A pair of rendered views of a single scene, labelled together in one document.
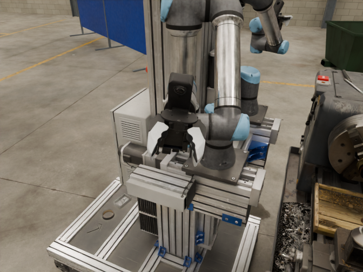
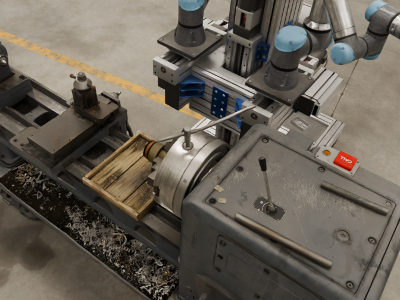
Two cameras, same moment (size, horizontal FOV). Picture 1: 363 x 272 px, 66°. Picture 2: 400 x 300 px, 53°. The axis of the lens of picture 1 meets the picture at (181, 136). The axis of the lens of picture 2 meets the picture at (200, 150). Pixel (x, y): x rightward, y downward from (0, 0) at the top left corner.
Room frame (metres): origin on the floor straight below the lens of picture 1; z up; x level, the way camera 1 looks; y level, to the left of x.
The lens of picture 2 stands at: (1.31, -1.81, 2.22)
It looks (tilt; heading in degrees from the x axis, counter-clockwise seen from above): 47 degrees down; 99
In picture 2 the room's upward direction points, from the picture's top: 5 degrees clockwise
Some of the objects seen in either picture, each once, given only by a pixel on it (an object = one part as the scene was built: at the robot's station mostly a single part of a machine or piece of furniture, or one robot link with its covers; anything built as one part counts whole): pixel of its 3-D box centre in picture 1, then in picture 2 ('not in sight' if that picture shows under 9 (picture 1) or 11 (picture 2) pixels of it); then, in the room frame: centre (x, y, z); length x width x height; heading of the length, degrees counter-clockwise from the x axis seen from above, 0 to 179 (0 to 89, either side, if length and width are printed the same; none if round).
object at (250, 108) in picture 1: (245, 101); (282, 70); (1.40, -0.35, 1.21); 0.15 x 0.15 x 0.10
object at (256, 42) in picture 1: (259, 43); (369, 43); (1.67, -0.45, 1.46); 0.11 x 0.08 x 0.11; 45
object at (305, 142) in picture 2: (323, 91); (296, 142); (1.48, -0.79, 1.24); 0.09 x 0.08 x 0.03; 157
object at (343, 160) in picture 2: (323, 79); (344, 161); (1.63, -0.85, 1.26); 0.06 x 0.06 x 0.02; 67
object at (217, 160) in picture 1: (217, 148); (190, 28); (0.94, -0.15, 1.21); 0.15 x 0.15 x 0.10
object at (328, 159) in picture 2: (322, 84); (335, 164); (1.61, -0.85, 1.23); 0.13 x 0.08 x 0.05; 157
